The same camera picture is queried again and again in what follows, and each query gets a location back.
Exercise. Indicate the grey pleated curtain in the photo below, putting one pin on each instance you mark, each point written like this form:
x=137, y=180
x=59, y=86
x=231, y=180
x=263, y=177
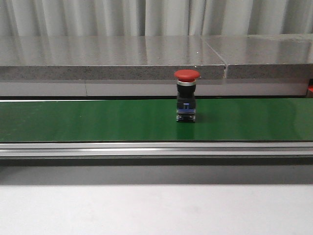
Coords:
x=154, y=17

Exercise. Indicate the white cabinet front panel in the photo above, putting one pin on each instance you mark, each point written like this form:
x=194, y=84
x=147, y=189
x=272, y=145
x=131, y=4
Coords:
x=89, y=88

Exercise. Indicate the aluminium conveyor side rail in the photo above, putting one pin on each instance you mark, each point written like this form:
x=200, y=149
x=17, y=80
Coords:
x=155, y=150

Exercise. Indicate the grey stone counter slab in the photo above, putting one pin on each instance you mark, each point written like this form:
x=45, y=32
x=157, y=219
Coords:
x=105, y=58

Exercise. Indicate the green conveyor belt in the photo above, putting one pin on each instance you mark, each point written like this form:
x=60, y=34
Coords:
x=225, y=119

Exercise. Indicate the red object at edge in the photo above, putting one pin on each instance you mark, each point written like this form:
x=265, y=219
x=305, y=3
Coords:
x=309, y=92

